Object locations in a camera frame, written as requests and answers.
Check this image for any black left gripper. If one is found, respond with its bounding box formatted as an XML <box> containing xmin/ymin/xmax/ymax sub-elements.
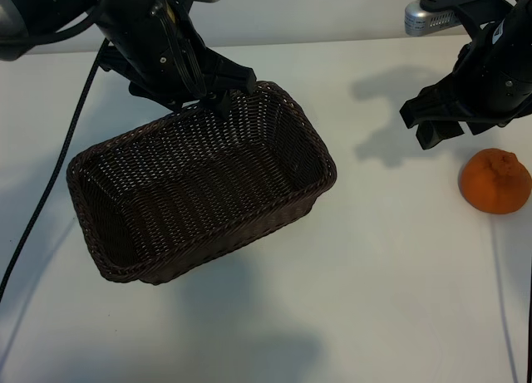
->
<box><xmin>96</xmin><ymin>0</ymin><xmax>257</xmax><ymax>120</ymax></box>

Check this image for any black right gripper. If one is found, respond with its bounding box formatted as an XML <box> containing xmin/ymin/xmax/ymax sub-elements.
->
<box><xmin>399</xmin><ymin>18</ymin><xmax>532</xmax><ymax>151</ymax></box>

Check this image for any orange fruit with knobby stem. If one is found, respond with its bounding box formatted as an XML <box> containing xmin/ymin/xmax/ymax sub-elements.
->
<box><xmin>458</xmin><ymin>147</ymin><xmax>532</xmax><ymax>214</ymax></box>

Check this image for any dark brown wicker basket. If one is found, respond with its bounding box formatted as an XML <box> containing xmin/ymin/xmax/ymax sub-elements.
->
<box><xmin>66</xmin><ymin>80</ymin><xmax>337</xmax><ymax>286</ymax></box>

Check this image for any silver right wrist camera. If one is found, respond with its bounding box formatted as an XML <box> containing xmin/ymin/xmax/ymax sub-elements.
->
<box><xmin>404</xmin><ymin>0</ymin><xmax>520</xmax><ymax>39</ymax></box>

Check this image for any black braided cable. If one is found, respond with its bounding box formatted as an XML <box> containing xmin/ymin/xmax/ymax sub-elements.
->
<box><xmin>0</xmin><ymin>40</ymin><xmax>112</xmax><ymax>302</ymax></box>

